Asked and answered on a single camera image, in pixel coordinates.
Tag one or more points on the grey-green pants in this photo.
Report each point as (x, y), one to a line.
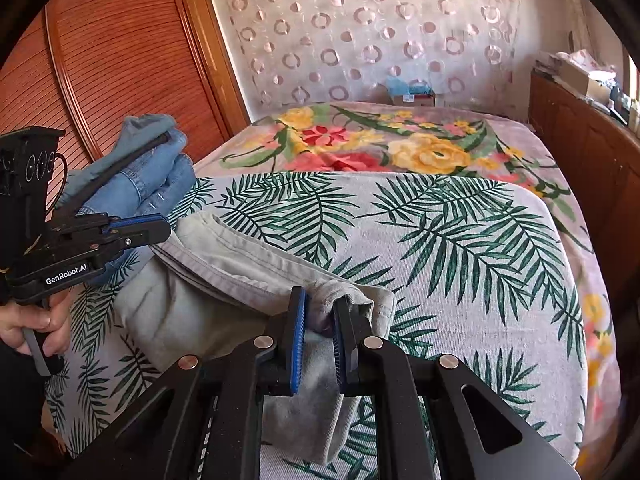
(209, 288)

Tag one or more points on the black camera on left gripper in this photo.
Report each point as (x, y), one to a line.
(27, 162)

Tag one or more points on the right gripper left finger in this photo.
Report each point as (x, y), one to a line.
(284, 368)

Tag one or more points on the wooden louvered wardrobe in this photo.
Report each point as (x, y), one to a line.
(83, 66)

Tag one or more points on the folded blue jeans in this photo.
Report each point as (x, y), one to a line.
(153, 184)

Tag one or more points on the long wooden sideboard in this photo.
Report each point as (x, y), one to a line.
(600, 161)

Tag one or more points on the dark folded garment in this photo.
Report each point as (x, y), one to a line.
(71, 207)

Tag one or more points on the pink circle pattern curtain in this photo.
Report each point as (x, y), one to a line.
(300, 52)

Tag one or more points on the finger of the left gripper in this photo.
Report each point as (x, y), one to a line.
(155, 224)
(142, 239)

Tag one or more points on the window with wooden frame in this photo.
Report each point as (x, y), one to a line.
(630, 99)

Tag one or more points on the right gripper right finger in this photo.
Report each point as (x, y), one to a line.
(355, 364)

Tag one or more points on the blue tissue box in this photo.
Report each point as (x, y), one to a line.
(417, 93)

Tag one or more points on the person's left hand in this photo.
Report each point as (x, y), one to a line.
(55, 323)

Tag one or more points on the cardboard box on sideboard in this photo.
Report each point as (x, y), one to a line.
(592, 84)

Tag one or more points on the pink floral blanket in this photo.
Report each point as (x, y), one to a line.
(400, 145)

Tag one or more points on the folded grey-blue garment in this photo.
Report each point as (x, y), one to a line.
(135, 134)

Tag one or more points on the leaf print bed sheet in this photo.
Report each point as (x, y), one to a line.
(105, 371)

